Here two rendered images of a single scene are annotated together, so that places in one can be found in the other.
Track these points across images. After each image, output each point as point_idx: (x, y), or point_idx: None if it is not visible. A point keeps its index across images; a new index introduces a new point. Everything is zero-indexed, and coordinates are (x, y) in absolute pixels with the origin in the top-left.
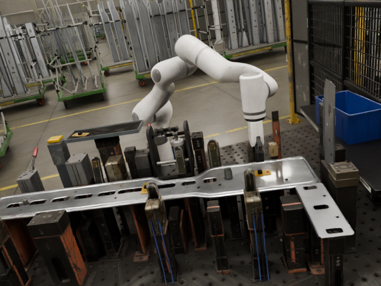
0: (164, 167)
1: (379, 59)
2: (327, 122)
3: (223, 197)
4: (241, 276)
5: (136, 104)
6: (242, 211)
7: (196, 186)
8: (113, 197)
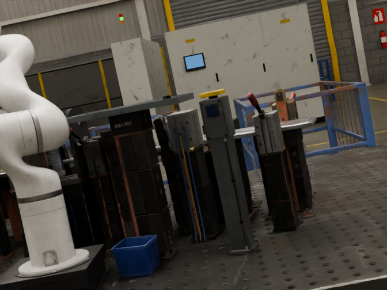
0: (76, 177)
1: None
2: None
3: None
4: None
5: (49, 102)
6: (18, 258)
7: (72, 157)
8: (155, 144)
